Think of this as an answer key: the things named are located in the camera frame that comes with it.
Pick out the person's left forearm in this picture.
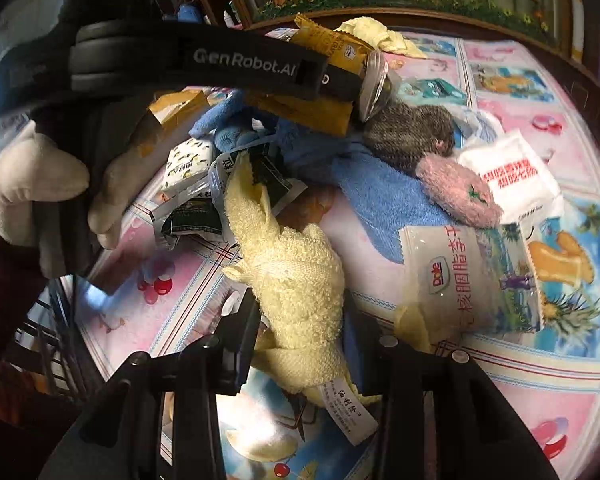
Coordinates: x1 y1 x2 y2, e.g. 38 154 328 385
0 167 48 361

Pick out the printed bed sheet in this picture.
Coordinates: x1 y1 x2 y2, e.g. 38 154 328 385
75 25 600 480

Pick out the pink fluffy sock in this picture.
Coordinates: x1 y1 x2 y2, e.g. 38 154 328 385
415 155 503 228

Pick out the teal packet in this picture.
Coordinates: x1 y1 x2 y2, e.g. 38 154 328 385
397 77 468 108

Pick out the black metal rack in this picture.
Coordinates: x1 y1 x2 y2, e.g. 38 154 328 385
5 280 103 406

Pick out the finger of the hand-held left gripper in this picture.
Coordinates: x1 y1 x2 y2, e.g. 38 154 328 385
297 59 362 103

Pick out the clear fruit snack bag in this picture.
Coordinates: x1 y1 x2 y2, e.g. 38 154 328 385
395 220 543 333

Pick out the person's left hand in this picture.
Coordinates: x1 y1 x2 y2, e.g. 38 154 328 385
0 122 148 251

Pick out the pale yellow cloth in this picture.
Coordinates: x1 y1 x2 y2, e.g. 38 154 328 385
335 17 428 58

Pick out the yellow snack packet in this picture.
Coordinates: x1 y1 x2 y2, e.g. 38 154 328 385
252 14 376 136

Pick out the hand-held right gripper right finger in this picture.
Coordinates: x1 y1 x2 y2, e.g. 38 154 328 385
347 305 561 480

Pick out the blue towel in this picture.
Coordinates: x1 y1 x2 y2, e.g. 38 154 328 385
190 90 456 266

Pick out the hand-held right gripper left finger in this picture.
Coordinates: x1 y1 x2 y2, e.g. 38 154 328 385
37 287 263 480

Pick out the dark green silver packet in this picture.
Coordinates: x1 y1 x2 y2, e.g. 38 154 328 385
207 142 308 211
150 195 226 251

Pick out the small white green-print packet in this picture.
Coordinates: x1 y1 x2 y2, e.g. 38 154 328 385
162 139 216 196

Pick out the pale yellow towel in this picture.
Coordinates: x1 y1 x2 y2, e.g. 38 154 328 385
221 152 383 446

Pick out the dark speckled sock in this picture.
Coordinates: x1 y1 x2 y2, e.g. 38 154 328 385
362 102 456 176

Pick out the white packet with red print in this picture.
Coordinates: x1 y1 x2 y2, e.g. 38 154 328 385
457 129 565 226

